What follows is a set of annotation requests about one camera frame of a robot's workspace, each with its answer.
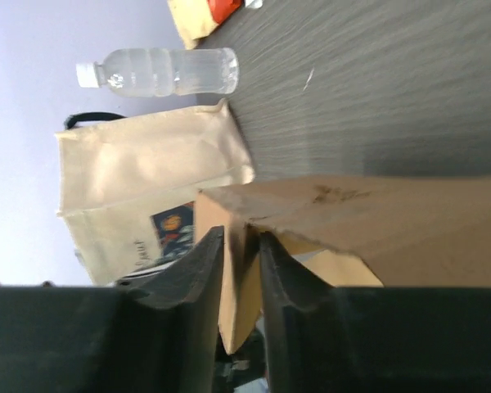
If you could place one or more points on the beige canvas tote bag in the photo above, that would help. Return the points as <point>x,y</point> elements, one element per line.
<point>128,186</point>

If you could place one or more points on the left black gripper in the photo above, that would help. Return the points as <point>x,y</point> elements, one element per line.
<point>246,369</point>

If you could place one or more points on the beige orange snack bag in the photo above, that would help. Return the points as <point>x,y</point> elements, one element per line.
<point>197,19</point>

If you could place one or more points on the clear plastic water bottle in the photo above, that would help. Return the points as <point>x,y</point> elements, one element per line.
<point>158,72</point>

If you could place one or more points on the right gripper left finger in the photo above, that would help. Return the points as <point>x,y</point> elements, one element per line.
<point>159,336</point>

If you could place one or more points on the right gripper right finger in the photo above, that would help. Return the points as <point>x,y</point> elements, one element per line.
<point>321,338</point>

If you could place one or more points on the large cardboard box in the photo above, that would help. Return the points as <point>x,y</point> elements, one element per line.
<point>356,231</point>

